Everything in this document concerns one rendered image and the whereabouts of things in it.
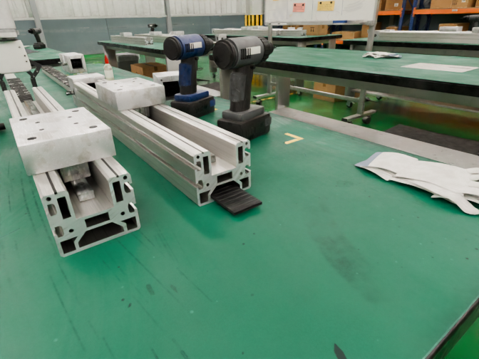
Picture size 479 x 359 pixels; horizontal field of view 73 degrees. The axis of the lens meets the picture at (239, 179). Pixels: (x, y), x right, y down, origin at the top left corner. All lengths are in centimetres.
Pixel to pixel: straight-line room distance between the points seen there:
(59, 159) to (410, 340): 44
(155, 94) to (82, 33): 1169
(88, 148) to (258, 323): 31
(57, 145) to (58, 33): 1185
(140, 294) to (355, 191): 36
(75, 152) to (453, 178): 56
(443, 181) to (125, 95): 61
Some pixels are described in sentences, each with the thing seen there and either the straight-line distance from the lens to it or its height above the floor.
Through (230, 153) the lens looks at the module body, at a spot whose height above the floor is 84.
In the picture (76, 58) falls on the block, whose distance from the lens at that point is 215.
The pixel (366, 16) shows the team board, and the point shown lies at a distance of 345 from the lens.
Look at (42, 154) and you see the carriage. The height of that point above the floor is 89.
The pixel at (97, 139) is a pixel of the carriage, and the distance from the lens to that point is 48.
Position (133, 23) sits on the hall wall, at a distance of 1291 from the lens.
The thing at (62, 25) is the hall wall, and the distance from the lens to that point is 1232.
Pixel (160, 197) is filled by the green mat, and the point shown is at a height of 78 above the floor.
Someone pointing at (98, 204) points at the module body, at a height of 82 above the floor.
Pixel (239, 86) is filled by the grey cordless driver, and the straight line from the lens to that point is 72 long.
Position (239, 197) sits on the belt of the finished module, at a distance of 49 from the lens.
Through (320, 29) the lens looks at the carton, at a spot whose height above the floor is 86.
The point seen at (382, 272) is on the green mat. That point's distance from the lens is 40.
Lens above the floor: 103
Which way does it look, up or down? 26 degrees down
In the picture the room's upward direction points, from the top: 2 degrees counter-clockwise
